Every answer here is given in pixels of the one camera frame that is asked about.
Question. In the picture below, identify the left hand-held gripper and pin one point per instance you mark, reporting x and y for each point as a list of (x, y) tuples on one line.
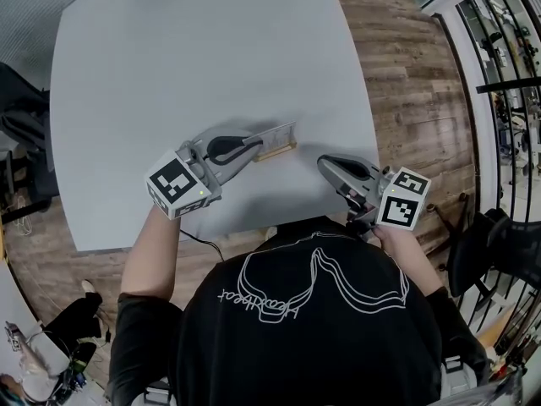
[(173, 184)]

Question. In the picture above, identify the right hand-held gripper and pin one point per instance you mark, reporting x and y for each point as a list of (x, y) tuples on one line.
[(397, 212)]

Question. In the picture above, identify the printed table card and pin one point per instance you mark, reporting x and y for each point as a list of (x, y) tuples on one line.
[(277, 135)]

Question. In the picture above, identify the person's right forearm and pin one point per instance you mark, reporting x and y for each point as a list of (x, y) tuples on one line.
[(408, 260)]

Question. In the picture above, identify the person's left forearm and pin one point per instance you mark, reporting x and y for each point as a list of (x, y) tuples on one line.
[(148, 260)]

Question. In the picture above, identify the wooden card holder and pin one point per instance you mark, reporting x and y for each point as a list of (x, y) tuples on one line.
[(274, 152)]

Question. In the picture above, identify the white square table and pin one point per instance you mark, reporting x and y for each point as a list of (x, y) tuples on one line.
[(190, 66)]

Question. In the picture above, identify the person's shoe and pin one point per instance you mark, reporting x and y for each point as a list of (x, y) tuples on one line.
[(269, 233)]

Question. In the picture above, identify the black office chair with armrests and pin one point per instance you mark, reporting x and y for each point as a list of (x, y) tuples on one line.
[(494, 243)]

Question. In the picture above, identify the person's black printed shirt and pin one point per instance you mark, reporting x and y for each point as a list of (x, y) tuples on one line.
[(313, 345)]

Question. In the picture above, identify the black metal railing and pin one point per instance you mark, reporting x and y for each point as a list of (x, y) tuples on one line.
[(507, 85)]

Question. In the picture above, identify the black mesh office chair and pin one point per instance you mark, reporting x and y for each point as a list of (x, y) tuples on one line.
[(25, 133)]

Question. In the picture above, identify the wooden desk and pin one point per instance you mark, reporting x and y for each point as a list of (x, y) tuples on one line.
[(496, 326)]

